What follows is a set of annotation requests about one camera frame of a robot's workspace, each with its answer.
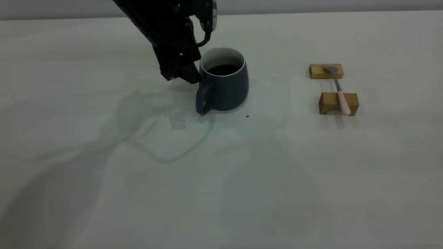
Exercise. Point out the flat rectangular wooden block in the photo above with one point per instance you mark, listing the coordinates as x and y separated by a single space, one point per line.
317 71

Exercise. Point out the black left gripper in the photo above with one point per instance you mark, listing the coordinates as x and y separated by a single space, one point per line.
173 52

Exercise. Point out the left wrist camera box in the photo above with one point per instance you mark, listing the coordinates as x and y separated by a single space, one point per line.
206 10

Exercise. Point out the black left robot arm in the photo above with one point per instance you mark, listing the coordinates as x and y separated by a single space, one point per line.
148 17

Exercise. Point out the arched wooden block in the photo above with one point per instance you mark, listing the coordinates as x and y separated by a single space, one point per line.
328 101

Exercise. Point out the dark grey ceramic mug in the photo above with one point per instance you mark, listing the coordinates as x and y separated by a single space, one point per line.
228 91

